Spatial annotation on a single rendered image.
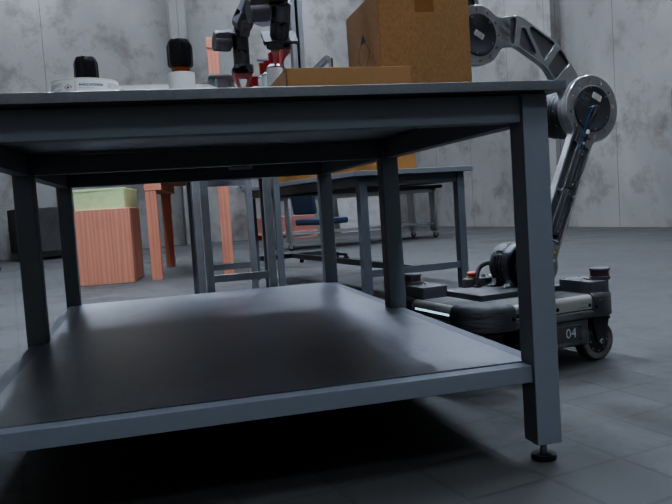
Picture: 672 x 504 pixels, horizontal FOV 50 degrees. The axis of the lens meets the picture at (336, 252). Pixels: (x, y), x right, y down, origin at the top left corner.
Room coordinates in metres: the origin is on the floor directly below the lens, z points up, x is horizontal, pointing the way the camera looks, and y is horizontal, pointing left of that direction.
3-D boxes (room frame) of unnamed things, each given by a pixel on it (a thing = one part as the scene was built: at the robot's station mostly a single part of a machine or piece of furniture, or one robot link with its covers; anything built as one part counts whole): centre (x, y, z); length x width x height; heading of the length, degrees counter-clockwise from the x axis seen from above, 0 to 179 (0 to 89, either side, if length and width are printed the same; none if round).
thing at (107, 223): (7.45, 1.77, 1.11); 1.72 x 1.53 x 2.22; 11
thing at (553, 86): (2.39, 0.38, 0.82); 2.10 x 1.31 x 0.02; 14
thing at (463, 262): (5.22, -0.05, 0.39); 2.20 x 0.80 x 0.78; 24
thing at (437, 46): (1.95, -0.22, 0.99); 0.30 x 0.24 x 0.27; 14
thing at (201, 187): (3.92, 0.56, 0.47); 1.17 x 0.36 x 0.95; 14
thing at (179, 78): (2.41, 0.48, 1.03); 0.09 x 0.09 x 0.30
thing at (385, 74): (1.59, -0.02, 0.85); 0.30 x 0.26 x 0.04; 14
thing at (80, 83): (2.26, 0.75, 0.95); 0.20 x 0.20 x 0.14
